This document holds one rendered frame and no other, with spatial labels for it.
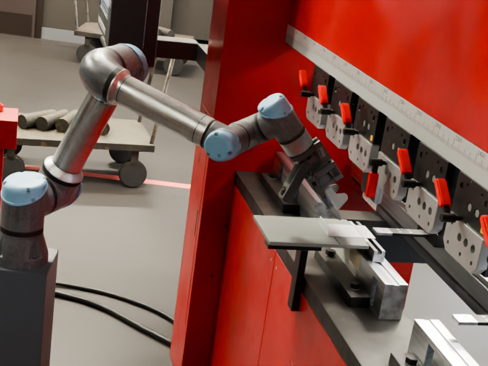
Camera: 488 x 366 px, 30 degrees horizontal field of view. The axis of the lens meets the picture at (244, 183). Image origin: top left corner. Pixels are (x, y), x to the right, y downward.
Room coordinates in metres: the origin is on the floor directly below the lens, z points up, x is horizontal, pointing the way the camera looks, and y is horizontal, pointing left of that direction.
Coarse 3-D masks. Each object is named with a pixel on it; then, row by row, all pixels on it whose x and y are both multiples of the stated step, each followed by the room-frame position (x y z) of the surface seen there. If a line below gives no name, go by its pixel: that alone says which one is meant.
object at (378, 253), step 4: (356, 224) 2.29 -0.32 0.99; (360, 224) 2.27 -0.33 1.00; (368, 240) 2.16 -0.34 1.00; (372, 240) 2.17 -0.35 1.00; (368, 244) 2.13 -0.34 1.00; (372, 244) 2.16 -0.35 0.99; (376, 244) 2.14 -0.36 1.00; (372, 248) 2.11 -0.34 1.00; (376, 248) 2.13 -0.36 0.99; (380, 248) 2.11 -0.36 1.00; (368, 252) 2.13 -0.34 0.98; (372, 252) 2.10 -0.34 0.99; (376, 252) 2.09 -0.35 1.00; (380, 252) 2.11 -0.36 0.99; (384, 252) 2.10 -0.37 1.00; (368, 256) 2.12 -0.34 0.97; (372, 256) 2.10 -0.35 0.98; (376, 256) 2.10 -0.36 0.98; (380, 256) 2.10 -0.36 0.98; (372, 260) 2.10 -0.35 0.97; (376, 260) 2.10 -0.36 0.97; (380, 260) 2.10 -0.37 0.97
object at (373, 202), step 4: (364, 172) 2.26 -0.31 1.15; (364, 176) 2.25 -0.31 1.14; (364, 180) 2.25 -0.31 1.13; (364, 184) 2.24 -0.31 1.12; (364, 188) 2.24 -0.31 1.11; (376, 188) 2.16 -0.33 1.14; (380, 188) 2.17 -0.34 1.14; (364, 192) 2.23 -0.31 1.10; (376, 192) 2.16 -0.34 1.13; (380, 192) 2.17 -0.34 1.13; (364, 196) 2.25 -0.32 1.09; (376, 196) 2.16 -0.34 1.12; (380, 196) 2.17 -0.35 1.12; (368, 200) 2.22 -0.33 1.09; (372, 200) 2.17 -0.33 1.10; (376, 200) 2.16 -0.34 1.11; (380, 200) 2.17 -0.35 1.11; (372, 204) 2.19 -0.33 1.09; (376, 204) 2.17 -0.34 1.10; (376, 208) 2.17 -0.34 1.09
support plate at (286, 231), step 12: (264, 216) 2.23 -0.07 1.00; (276, 216) 2.24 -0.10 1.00; (288, 216) 2.25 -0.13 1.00; (264, 228) 2.14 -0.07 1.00; (276, 228) 2.15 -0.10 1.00; (288, 228) 2.16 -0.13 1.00; (300, 228) 2.18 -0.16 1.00; (312, 228) 2.19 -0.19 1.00; (276, 240) 2.07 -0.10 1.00; (288, 240) 2.08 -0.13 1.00; (300, 240) 2.09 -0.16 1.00; (312, 240) 2.10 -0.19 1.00; (324, 240) 2.11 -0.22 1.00; (348, 240) 2.14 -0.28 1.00; (360, 240) 2.15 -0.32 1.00
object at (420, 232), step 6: (378, 228) 2.25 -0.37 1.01; (384, 228) 2.26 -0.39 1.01; (390, 228) 2.26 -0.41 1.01; (420, 228) 2.31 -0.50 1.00; (378, 234) 2.22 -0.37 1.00; (384, 234) 2.22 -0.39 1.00; (390, 234) 2.23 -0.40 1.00; (396, 234) 2.23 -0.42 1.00; (402, 234) 2.24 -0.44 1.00; (408, 234) 2.24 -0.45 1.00; (414, 234) 2.24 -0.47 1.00; (420, 234) 2.25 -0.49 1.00; (426, 234) 2.26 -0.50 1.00; (432, 234) 2.24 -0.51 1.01; (432, 240) 2.23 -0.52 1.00; (438, 240) 2.22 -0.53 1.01; (438, 246) 2.22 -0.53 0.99
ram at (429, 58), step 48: (336, 0) 2.59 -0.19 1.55; (384, 0) 2.25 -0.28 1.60; (432, 0) 1.99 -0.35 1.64; (480, 0) 1.79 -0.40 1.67; (336, 48) 2.53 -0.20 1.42; (384, 48) 2.20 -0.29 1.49; (432, 48) 1.95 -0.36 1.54; (480, 48) 1.75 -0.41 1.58; (432, 96) 1.90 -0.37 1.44; (480, 96) 1.71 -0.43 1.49; (432, 144) 1.86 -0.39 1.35; (480, 144) 1.67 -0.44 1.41
